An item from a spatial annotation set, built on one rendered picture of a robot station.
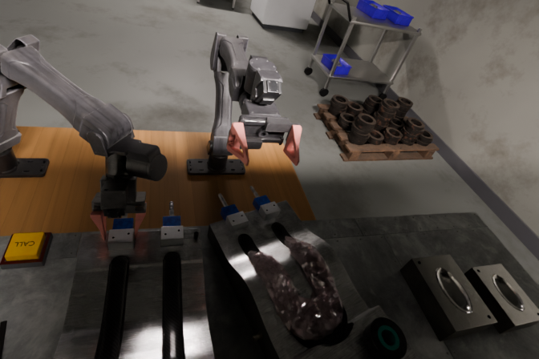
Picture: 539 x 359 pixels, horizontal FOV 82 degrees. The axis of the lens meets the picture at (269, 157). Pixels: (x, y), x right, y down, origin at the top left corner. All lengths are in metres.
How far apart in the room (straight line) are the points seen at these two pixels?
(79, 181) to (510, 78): 3.10
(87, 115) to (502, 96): 3.09
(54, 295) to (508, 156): 3.09
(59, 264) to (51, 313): 0.11
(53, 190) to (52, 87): 0.41
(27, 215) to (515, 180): 3.12
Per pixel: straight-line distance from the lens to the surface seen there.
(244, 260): 0.82
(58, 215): 0.99
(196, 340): 0.68
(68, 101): 0.70
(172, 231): 0.78
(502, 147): 3.25
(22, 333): 0.85
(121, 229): 0.79
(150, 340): 0.69
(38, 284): 0.89
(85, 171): 1.09
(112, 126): 0.67
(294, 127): 0.61
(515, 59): 3.30
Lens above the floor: 1.56
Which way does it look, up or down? 39 degrees down
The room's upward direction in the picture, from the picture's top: 18 degrees clockwise
